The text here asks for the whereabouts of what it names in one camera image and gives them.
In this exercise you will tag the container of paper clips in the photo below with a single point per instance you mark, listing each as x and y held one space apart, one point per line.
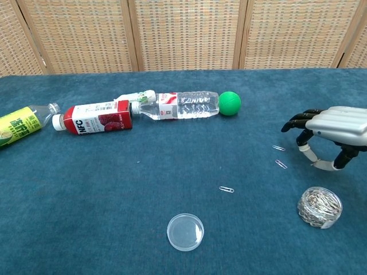
319 207

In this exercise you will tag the green ball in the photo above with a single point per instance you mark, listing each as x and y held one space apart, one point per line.
229 103

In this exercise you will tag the clear water bottle red label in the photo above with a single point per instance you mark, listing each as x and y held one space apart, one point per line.
189 106

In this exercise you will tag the blue table cloth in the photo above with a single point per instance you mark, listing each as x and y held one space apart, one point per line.
114 200

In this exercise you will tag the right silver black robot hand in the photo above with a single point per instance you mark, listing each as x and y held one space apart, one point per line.
335 123

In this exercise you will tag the green label plastic bottle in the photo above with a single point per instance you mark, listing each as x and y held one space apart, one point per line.
20 126

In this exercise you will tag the clear round plastic lid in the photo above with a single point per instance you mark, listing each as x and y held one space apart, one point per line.
185 232

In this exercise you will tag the red juice bottle white cap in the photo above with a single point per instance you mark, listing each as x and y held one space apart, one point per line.
94 120

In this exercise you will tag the paper clip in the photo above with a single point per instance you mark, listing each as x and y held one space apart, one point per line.
278 148
226 189
281 164

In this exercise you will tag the woven folding screen panel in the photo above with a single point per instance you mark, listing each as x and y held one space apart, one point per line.
80 34
17 43
358 48
186 34
298 34

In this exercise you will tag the small white yogurt bottle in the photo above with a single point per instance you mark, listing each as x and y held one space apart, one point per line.
143 96

